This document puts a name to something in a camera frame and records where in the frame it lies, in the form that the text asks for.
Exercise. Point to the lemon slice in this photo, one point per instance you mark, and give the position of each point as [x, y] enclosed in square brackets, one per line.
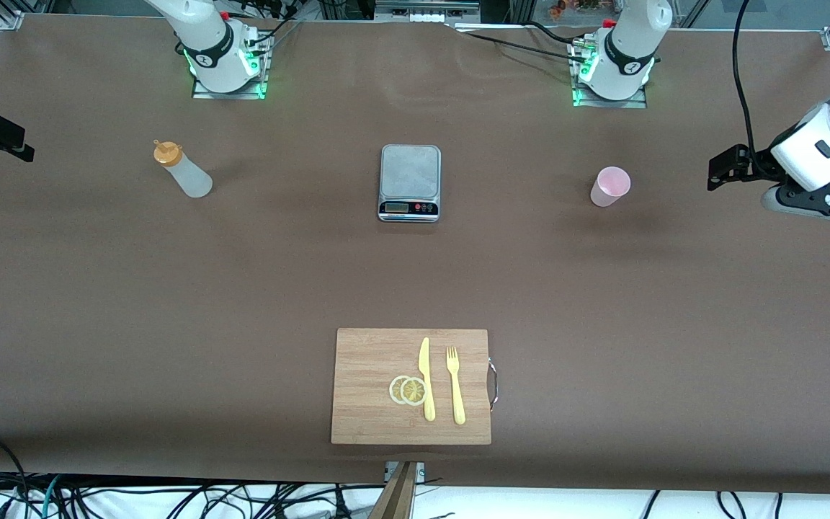
[394, 390]
[413, 391]

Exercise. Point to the grey power strip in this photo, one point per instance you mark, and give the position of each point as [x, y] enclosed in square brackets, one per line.
[422, 11]

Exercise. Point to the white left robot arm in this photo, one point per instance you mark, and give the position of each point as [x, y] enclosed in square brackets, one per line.
[642, 21]

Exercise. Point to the yellow plastic knife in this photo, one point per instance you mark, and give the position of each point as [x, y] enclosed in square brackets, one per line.
[429, 404]

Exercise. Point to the silver digital kitchen scale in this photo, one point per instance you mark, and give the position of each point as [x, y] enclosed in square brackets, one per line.
[409, 173]

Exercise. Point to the bamboo cutting board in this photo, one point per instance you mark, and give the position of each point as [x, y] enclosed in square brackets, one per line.
[364, 418]

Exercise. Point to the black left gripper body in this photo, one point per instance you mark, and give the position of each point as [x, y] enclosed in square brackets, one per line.
[758, 163]

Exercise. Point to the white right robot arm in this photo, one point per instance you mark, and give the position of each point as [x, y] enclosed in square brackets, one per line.
[206, 29]

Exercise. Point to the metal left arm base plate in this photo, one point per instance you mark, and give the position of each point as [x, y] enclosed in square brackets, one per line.
[631, 104]

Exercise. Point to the pink plastic cup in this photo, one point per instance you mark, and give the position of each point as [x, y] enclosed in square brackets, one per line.
[606, 193]

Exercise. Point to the yellow plastic fork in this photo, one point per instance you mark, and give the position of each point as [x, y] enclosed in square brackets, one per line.
[458, 400]

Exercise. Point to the metal stand bracket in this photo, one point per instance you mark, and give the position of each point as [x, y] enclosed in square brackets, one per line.
[421, 470]

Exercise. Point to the translucent sauce bottle orange cap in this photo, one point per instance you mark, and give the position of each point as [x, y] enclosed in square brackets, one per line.
[192, 180]

